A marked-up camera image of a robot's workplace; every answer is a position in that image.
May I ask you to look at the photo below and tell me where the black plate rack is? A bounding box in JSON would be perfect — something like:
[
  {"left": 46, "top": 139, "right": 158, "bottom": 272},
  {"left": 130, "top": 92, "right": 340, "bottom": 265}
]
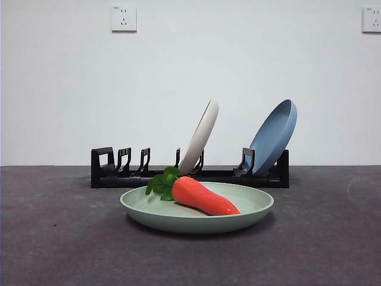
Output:
[{"left": 90, "top": 146, "right": 290, "bottom": 189}]

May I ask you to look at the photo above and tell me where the orange carrot with green leaves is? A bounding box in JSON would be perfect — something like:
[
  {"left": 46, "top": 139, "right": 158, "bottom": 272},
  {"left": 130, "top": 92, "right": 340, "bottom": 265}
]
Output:
[{"left": 145, "top": 166, "right": 241, "bottom": 216}]

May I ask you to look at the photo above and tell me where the white wall socket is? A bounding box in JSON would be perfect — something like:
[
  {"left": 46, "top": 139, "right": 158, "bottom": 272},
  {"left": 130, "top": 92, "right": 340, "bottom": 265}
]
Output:
[
  {"left": 361, "top": 7, "right": 381, "bottom": 33},
  {"left": 111, "top": 5, "right": 138, "bottom": 33}
]

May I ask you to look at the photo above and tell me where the beige plate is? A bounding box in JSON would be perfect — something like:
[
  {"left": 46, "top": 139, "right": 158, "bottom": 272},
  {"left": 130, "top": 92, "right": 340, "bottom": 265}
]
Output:
[{"left": 178, "top": 98, "right": 220, "bottom": 176}]

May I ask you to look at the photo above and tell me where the pale green plate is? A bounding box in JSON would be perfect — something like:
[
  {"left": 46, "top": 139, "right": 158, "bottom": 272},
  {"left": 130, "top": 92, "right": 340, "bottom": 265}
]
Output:
[{"left": 119, "top": 181, "right": 275, "bottom": 235}]

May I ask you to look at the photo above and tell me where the blue plate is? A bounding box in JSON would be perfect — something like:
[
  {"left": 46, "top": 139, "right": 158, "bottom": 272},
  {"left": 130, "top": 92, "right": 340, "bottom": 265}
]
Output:
[{"left": 249, "top": 99, "right": 298, "bottom": 176}]

